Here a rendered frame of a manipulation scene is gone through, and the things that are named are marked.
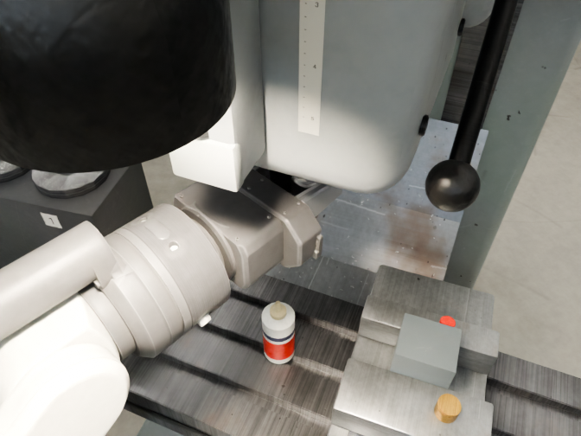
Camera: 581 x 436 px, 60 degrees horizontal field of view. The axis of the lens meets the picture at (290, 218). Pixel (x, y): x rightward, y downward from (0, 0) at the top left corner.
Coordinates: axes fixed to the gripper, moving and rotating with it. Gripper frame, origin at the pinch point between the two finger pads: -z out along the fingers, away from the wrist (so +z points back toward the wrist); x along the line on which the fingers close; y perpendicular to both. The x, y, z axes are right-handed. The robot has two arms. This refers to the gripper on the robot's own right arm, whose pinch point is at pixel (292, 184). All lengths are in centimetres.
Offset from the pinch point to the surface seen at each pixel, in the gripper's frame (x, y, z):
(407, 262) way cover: -0.4, 32.9, -26.6
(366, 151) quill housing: -10.5, -12.3, 5.6
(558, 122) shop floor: 29, 120, -232
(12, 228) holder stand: 33.2, 17.6, 16.3
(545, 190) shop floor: 10, 121, -177
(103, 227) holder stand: 22.4, 14.9, 9.1
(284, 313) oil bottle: 1.2, 21.0, -0.3
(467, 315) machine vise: -14.0, 23.3, -16.8
